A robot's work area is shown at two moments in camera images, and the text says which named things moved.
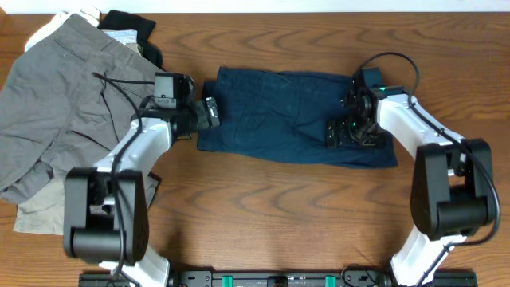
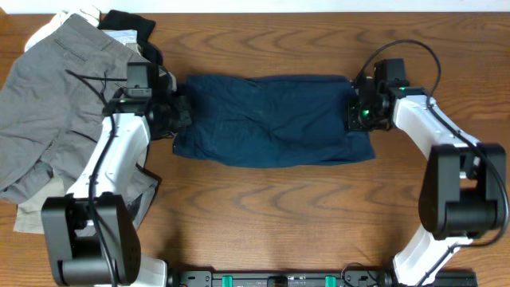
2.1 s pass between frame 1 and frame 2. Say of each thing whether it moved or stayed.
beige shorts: stayed
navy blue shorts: moved
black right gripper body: moved
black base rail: stayed
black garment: stayed
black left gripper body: moved
